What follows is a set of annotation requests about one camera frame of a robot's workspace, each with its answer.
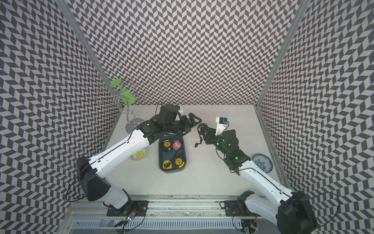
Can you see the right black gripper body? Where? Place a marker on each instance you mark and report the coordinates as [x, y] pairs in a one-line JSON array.
[[216, 140]]

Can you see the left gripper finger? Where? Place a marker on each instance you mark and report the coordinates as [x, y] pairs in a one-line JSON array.
[[185, 129], [193, 119]]

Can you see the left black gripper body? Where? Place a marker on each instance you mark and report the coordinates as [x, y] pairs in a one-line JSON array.
[[177, 126]]

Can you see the pink red tape measure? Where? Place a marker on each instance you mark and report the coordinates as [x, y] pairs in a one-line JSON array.
[[177, 145]]

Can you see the black yellow round tape measure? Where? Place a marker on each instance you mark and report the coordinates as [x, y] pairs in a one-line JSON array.
[[167, 145]]

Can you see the dark teal storage box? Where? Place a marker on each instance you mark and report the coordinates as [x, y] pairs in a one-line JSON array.
[[172, 154]]

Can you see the yellow black square tape measure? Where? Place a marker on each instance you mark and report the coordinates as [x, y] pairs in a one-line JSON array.
[[167, 165]]

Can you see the small black yellow tape measure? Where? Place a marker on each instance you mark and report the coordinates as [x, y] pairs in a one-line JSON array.
[[202, 138]]

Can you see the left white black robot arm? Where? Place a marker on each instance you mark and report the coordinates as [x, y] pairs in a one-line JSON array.
[[91, 173]]

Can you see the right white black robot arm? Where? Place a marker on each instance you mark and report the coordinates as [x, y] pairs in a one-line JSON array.
[[290, 211]]

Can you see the glass bowl yellow flower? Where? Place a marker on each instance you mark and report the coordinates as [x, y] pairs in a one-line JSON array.
[[140, 154]]

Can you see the blue white patterned plate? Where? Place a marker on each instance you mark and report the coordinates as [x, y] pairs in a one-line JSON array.
[[263, 162]]

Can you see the metal wire stand green leaves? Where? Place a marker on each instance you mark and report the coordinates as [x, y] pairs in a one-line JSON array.
[[123, 98]]

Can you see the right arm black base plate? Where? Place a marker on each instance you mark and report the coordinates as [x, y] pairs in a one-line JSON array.
[[236, 208]]

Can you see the aluminium front rail frame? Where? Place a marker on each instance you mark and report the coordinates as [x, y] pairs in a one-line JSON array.
[[165, 214]]

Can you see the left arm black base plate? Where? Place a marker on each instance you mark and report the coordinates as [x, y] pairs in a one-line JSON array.
[[139, 207]]

